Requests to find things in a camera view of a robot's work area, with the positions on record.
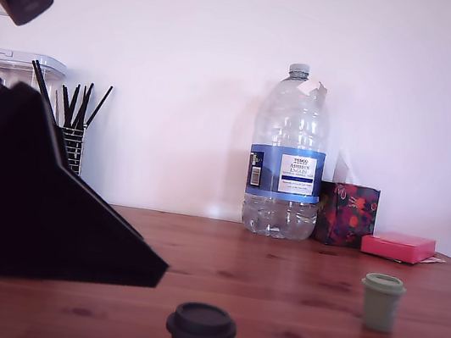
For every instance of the pale green coffee capsule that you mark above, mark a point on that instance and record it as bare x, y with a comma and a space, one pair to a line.
379, 309

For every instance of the black utensil stick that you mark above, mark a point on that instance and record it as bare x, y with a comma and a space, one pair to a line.
44, 89
72, 110
86, 108
98, 106
65, 109
79, 111

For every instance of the clear plastic storage container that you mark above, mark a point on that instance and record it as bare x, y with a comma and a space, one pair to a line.
15, 60

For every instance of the large clear water bottle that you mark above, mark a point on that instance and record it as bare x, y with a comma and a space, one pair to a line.
284, 174

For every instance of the floral tissue box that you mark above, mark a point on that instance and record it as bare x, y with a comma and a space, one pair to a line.
347, 214

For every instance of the white tissue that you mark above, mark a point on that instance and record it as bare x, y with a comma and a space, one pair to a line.
343, 170

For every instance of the pink flat box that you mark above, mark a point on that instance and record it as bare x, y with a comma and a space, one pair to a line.
397, 247

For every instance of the flat pink packet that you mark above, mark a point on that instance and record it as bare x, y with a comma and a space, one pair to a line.
436, 260

